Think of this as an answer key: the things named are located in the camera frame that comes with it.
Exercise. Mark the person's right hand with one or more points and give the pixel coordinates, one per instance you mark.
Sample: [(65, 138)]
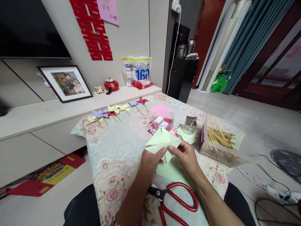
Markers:
[(188, 162)]

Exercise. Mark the person's left hand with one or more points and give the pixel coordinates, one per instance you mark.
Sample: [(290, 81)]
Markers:
[(148, 167)]

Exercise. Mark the light green cut paper square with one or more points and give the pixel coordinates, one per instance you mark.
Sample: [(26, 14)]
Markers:
[(162, 140)]

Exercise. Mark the light green paper sheet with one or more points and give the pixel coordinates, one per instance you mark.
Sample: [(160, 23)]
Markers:
[(174, 173)]

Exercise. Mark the floral quilted cloth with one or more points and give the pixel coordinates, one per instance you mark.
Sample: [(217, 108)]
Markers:
[(113, 150)]

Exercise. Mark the bundle of bamboo sticks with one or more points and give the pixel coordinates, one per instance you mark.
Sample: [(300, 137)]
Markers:
[(219, 139)]

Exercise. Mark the small box of metal pins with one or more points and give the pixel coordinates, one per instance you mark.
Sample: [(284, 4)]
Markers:
[(191, 122)]

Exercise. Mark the clear round plastic container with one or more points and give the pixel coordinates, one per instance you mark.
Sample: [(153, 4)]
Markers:
[(164, 120)]

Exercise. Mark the clear plastic box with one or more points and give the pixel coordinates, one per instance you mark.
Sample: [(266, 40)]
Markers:
[(237, 153)]

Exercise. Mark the pink paper squares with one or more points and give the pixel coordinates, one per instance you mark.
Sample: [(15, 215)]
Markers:
[(161, 110)]

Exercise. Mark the row of paper pinwheels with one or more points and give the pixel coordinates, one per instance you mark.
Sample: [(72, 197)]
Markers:
[(113, 110)]

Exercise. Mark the person's legs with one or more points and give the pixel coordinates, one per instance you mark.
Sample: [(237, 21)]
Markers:
[(82, 207)]

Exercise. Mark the red plastic packet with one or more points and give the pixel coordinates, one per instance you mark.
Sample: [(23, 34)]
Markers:
[(141, 84)]

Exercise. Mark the green plastic bag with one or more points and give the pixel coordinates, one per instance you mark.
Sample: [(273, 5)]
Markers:
[(221, 82)]

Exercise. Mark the black cabinet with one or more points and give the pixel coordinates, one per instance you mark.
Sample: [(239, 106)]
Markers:
[(181, 75)]

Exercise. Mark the red jar with tassel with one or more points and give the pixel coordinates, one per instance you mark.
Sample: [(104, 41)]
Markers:
[(111, 85)]

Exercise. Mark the puzzle cube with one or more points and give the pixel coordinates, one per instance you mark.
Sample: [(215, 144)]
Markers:
[(99, 90)]

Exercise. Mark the white power strip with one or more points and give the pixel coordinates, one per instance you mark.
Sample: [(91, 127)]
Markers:
[(278, 194)]

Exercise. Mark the white and blue tissue pack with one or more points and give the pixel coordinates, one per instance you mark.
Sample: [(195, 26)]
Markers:
[(137, 70)]

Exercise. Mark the dark round fan base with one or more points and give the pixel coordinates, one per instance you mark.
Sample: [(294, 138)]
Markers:
[(288, 164)]

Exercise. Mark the red and gold gift box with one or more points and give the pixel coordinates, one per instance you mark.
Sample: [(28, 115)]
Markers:
[(44, 175)]

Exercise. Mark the glass jar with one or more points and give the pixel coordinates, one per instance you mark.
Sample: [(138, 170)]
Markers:
[(181, 51)]

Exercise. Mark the black framed photograph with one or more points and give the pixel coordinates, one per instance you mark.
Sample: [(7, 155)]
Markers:
[(67, 83)]

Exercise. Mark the metal flask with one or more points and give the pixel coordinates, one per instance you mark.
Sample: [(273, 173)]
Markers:
[(191, 46)]

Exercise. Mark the white standing air conditioner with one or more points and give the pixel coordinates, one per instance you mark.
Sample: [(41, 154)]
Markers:
[(223, 47)]

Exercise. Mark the white low cabinet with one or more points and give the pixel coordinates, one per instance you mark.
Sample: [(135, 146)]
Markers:
[(35, 122)]

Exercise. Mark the dark wooden glazed door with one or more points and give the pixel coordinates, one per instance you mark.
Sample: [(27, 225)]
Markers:
[(275, 70)]

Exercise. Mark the red-brown wooden door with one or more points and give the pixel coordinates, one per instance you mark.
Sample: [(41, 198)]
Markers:
[(207, 30)]

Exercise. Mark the teal curtain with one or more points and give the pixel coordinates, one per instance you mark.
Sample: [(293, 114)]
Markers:
[(254, 42)]

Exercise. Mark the pink paper note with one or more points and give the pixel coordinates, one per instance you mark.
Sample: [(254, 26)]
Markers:
[(109, 10)]

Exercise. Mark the black television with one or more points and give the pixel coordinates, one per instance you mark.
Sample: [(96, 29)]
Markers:
[(30, 28)]

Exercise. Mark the red paper wall decoration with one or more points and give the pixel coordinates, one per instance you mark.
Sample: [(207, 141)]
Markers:
[(94, 33)]

